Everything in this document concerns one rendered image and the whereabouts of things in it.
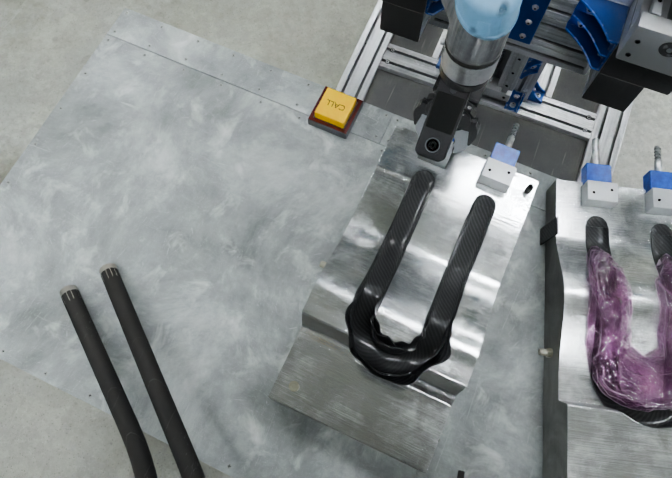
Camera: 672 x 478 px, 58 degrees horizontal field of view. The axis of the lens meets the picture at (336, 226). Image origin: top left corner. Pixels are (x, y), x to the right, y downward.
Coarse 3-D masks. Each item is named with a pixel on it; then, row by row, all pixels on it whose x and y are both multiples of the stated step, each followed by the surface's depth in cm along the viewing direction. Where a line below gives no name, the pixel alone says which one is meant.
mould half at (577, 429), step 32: (576, 192) 105; (640, 192) 105; (576, 224) 103; (608, 224) 103; (640, 224) 103; (576, 256) 99; (640, 256) 100; (576, 288) 95; (640, 288) 95; (544, 320) 102; (576, 320) 93; (640, 320) 93; (576, 352) 93; (544, 384) 98; (576, 384) 92; (544, 416) 96; (576, 416) 87; (608, 416) 87; (544, 448) 95; (576, 448) 85; (608, 448) 85; (640, 448) 85
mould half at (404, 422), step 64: (384, 192) 101; (448, 192) 101; (512, 192) 101; (448, 256) 98; (320, 320) 89; (384, 320) 89; (320, 384) 93; (384, 384) 93; (448, 384) 88; (384, 448) 90
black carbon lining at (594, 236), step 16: (592, 224) 103; (656, 224) 103; (592, 240) 102; (608, 240) 102; (656, 240) 102; (656, 256) 101; (592, 384) 91; (608, 400) 92; (640, 416) 91; (656, 416) 91
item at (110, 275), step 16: (112, 272) 102; (112, 288) 101; (112, 304) 100; (128, 304) 99; (128, 320) 97; (128, 336) 96; (144, 336) 96; (144, 352) 94; (144, 368) 92; (144, 384) 92; (160, 384) 91; (160, 400) 89; (160, 416) 88; (176, 416) 88; (176, 432) 87; (176, 448) 85; (192, 448) 86
